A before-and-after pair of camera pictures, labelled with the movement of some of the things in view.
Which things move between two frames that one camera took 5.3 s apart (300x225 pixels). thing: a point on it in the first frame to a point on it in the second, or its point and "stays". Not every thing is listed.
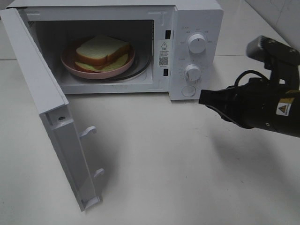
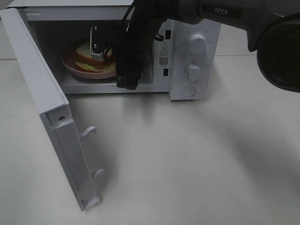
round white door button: [188, 91] stays
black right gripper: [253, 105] to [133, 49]
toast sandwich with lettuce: [101, 53] stays
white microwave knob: [192, 73] stays
